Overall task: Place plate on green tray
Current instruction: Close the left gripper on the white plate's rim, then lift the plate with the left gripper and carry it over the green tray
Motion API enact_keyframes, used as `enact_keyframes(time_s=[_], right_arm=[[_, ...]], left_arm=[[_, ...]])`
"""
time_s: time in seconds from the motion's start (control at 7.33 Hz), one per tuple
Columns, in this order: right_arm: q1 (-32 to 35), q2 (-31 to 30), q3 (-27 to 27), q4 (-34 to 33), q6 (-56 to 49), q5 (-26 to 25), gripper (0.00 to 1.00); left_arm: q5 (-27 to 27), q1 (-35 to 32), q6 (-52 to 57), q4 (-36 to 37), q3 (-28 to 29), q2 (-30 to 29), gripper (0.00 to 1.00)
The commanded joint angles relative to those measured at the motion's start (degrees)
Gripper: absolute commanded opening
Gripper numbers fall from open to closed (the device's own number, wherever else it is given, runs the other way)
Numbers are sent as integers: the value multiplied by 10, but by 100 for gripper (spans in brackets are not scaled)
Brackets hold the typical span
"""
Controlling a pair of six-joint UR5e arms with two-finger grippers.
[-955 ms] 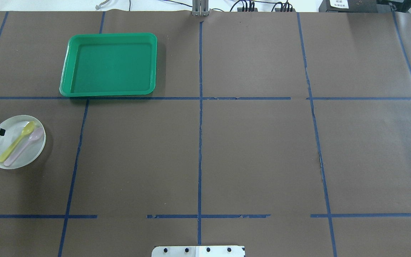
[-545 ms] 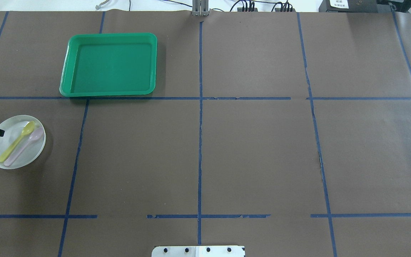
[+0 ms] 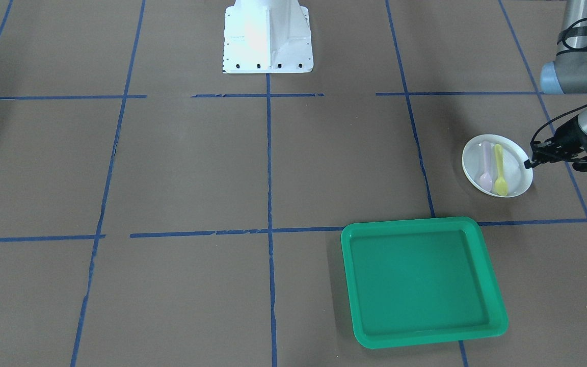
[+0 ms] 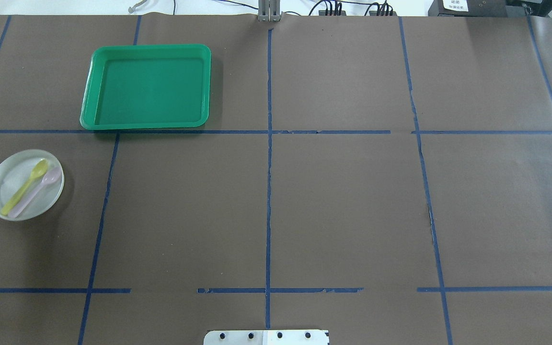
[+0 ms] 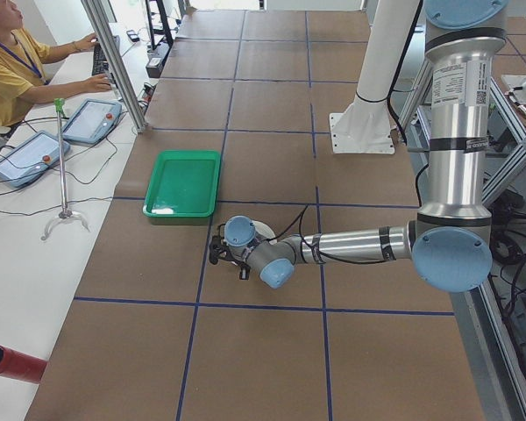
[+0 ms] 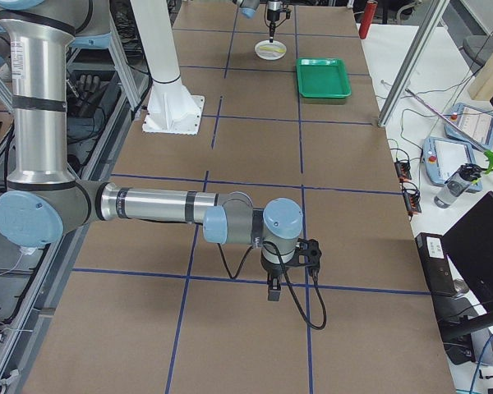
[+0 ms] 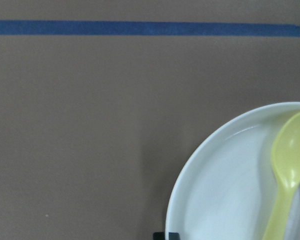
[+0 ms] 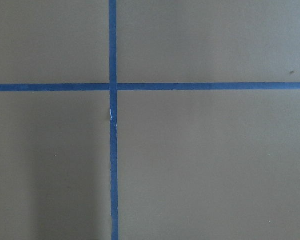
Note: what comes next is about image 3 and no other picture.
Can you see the green plastic tray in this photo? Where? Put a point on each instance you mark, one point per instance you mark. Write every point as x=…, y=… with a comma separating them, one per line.
x=421, y=281

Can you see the white mounting pedestal column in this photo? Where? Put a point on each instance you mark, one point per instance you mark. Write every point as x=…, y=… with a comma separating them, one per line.
x=267, y=37

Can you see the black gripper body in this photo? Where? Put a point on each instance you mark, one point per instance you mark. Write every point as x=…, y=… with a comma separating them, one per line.
x=568, y=136

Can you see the white round plate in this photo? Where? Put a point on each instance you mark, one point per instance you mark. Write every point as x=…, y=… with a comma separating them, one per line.
x=519, y=179

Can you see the yellow plastic spoon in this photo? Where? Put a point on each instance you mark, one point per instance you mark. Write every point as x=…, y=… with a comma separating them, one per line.
x=500, y=185

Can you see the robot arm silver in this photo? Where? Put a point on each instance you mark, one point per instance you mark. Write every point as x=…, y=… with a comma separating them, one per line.
x=566, y=74

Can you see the purple plastic spoon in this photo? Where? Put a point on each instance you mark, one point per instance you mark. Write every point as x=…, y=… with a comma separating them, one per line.
x=485, y=179

